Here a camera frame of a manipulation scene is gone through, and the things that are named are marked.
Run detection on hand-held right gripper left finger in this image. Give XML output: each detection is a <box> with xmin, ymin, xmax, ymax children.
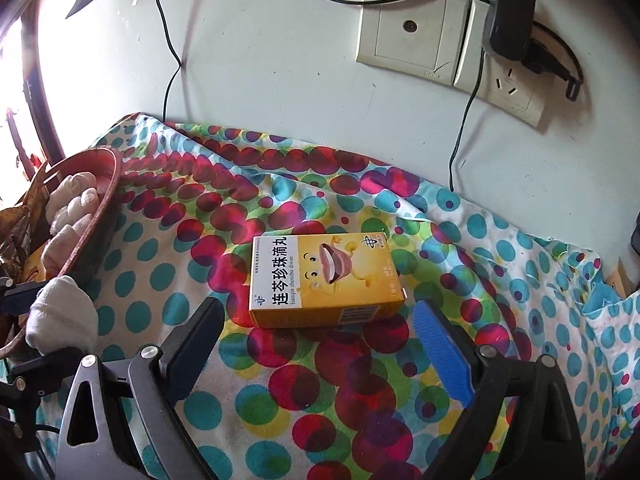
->
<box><xmin>55</xmin><ymin>297</ymin><xmax>227</xmax><ymax>480</ymax></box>

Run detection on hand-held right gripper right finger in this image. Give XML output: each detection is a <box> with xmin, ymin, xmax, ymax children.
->
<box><xmin>412</xmin><ymin>300</ymin><xmax>587</xmax><ymax>480</ymax></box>

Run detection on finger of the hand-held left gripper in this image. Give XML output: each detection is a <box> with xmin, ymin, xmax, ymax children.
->
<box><xmin>0</xmin><ymin>276</ymin><xmax>48</xmax><ymax>313</ymax></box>
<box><xmin>0</xmin><ymin>352</ymin><xmax>83</xmax><ymax>413</ymax></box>

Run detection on red round basket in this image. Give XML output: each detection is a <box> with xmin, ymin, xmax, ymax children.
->
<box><xmin>0</xmin><ymin>146</ymin><xmax>124</xmax><ymax>358</ymax></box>

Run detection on gold snack packet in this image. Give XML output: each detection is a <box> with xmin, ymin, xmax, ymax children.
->
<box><xmin>0</xmin><ymin>160</ymin><xmax>63</xmax><ymax>281</ymax></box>

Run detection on polka dot cloth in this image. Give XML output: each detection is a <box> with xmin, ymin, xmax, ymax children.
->
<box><xmin>0</xmin><ymin>114</ymin><xmax>640</xmax><ymax>480</ymax></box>

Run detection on black plug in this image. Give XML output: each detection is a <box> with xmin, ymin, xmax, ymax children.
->
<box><xmin>521</xmin><ymin>37</ymin><xmax>584</xmax><ymax>102</ymax></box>

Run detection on black power adapter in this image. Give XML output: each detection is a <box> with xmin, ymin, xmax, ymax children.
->
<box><xmin>482</xmin><ymin>0</ymin><xmax>539</xmax><ymax>62</ymax></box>

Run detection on white wall socket plate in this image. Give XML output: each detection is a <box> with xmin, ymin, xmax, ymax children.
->
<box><xmin>454</xmin><ymin>0</ymin><xmax>549</xmax><ymax>129</ymax></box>

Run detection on white wall switch plate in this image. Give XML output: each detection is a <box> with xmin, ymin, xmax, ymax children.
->
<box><xmin>355</xmin><ymin>0</ymin><xmax>475</xmax><ymax>87</ymax></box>

